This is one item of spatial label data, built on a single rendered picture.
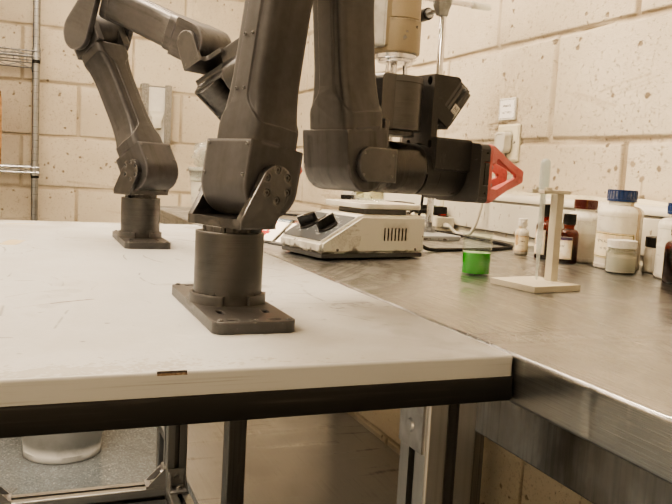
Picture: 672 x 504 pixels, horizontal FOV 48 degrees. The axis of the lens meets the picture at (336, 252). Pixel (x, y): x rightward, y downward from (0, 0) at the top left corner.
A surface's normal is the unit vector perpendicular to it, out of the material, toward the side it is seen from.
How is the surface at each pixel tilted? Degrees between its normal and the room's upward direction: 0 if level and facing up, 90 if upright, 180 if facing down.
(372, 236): 90
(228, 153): 82
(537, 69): 90
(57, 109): 90
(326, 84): 96
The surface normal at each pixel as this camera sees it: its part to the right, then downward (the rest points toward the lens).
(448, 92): 0.51, 0.12
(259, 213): 0.69, 0.11
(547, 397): -0.93, -0.01
